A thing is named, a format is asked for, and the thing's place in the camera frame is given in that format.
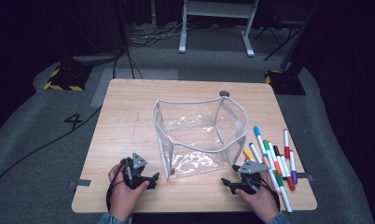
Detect black capped marker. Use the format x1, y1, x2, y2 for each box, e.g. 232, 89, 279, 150
272, 145, 288, 181

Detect long black floor cable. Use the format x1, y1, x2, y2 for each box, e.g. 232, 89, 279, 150
0, 105, 104, 191

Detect grey tape strip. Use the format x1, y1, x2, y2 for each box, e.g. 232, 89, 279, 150
297, 172, 314, 182
67, 178, 92, 189

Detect black hanging cables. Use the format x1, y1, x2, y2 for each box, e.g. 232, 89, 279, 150
112, 46, 144, 80

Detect light green capped marker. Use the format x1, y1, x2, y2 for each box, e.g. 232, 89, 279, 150
262, 139, 277, 172

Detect black base yellow hazard stripes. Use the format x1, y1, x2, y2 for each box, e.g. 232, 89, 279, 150
43, 62, 94, 92
264, 68, 307, 96

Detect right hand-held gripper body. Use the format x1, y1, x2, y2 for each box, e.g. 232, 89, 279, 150
235, 160, 271, 196

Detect white metal desk frame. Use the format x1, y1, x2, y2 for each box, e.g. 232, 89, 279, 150
178, 0, 259, 58

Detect dark red capped marker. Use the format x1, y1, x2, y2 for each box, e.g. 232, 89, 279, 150
279, 154, 297, 192

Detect yellow capped marker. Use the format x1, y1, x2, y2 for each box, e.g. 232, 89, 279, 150
242, 147, 256, 162

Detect navy capped marker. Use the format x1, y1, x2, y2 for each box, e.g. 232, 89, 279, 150
248, 142, 264, 164

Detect light pink capped marker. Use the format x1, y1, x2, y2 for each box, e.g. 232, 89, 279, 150
262, 156, 282, 192

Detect person's left hand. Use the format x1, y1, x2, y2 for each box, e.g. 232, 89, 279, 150
107, 162, 151, 223

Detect left hand-held gripper black cable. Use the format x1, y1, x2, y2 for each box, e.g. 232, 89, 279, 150
105, 158, 129, 213

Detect right hand-held gripper black cable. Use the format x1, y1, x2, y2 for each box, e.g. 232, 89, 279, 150
252, 178, 282, 213

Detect black folding stand legs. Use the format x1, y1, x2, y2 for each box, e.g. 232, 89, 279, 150
254, 18, 305, 62

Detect hand-held gripper black cable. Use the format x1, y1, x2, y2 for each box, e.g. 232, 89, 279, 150
105, 158, 129, 213
252, 178, 282, 213

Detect person's right hand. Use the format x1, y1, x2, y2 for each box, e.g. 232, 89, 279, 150
235, 170, 282, 223

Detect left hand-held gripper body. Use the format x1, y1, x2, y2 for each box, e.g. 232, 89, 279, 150
121, 152, 150, 190

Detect clear plastic pouch white trim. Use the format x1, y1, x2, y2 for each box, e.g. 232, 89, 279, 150
151, 95, 250, 181

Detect bundle of floor cables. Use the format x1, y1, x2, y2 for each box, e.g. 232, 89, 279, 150
129, 18, 193, 48

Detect orange capped marker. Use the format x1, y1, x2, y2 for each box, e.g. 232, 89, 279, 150
267, 141, 283, 175

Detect grey flat stand base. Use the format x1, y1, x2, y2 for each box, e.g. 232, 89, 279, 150
72, 54, 121, 65

